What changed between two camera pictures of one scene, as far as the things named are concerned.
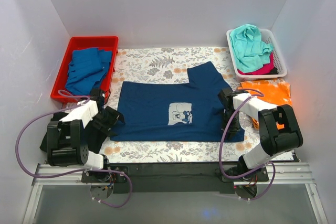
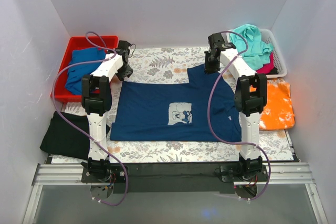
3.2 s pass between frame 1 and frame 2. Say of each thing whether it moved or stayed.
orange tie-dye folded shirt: stayed
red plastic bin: stayed
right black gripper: moved
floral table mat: stayed
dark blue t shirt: stayed
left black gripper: moved
